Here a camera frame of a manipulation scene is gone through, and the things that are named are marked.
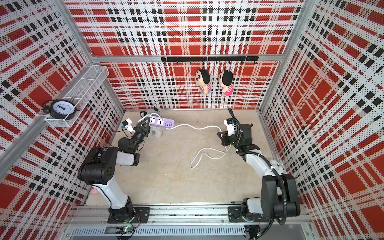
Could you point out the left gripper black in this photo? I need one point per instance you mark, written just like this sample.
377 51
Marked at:
144 131

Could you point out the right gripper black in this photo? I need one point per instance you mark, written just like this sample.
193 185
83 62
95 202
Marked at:
224 138

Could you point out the purple power strip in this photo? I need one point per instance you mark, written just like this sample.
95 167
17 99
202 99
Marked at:
162 122

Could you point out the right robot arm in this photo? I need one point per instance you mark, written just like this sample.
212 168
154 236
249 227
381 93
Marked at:
279 197

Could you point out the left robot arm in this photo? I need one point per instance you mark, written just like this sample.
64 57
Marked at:
98 171

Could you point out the grey husky plush toy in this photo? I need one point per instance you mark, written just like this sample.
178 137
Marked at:
156 131

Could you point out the doll with pink shorts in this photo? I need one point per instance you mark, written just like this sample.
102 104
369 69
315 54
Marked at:
226 82

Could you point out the doll with blue shorts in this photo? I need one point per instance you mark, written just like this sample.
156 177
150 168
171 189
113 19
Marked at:
202 79

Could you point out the black alarm clock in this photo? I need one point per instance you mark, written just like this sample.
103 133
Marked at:
59 109

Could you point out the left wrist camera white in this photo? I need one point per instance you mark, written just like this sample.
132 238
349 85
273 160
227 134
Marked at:
127 125

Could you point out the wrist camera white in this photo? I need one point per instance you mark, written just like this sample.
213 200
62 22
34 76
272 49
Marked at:
232 126
127 125

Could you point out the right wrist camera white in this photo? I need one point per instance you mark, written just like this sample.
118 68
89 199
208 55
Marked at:
232 126

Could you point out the white wire basket shelf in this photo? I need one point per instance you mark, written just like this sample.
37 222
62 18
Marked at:
82 92

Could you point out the black hook rail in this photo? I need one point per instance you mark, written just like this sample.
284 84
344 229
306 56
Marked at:
211 59

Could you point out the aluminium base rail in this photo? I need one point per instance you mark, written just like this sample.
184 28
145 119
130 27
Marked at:
194 221

